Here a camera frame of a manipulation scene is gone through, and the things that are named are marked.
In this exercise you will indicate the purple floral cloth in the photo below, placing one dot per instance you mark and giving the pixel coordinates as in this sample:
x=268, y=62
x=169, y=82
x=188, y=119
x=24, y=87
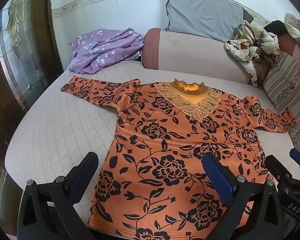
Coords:
x=102, y=47

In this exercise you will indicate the black cloth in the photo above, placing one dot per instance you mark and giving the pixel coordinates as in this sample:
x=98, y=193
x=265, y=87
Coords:
x=277, y=27

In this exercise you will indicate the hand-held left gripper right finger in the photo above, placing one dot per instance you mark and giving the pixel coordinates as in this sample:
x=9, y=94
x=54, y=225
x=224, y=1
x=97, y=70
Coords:
x=217, y=177

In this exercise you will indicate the pink quilted bed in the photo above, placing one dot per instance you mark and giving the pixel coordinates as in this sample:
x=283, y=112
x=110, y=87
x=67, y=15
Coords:
x=52, y=130

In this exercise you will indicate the cream floral blanket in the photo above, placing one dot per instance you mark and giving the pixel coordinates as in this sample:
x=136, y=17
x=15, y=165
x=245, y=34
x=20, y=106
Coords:
x=252, y=47

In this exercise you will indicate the silver plastic bag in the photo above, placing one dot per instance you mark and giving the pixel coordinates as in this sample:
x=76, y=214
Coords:
x=132, y=56

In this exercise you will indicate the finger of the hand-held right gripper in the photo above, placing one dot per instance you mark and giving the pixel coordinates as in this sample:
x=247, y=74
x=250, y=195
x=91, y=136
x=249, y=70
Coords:
x=277, y=168
x=299, y=157

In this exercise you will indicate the red-brown cushion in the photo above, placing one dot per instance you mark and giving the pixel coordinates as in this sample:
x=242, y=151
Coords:
x=287, y=43

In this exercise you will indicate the grey pillow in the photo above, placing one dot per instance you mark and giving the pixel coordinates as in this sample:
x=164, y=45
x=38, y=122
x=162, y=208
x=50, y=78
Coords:
x=202, y=12

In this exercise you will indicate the stained glass wooden door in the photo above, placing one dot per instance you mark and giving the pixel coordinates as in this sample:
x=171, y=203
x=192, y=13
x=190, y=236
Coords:
x=17, y=55

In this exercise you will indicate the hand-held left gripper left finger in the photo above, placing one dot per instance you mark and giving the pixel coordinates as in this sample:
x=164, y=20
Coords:
x=86, y=166

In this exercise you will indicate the orange floral shirt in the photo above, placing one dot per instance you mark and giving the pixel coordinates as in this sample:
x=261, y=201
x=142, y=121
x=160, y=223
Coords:
x=165, y=135

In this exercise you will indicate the striped floral pillow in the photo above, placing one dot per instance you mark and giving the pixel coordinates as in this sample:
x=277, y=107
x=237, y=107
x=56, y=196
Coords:
x=287, y=85

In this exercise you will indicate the cream cloth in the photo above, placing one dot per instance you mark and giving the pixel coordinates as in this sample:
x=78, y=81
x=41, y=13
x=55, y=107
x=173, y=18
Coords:
x=295, y=25

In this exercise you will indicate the pink bolster cushion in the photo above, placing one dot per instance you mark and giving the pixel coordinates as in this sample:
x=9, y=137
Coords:
x=190, y=55

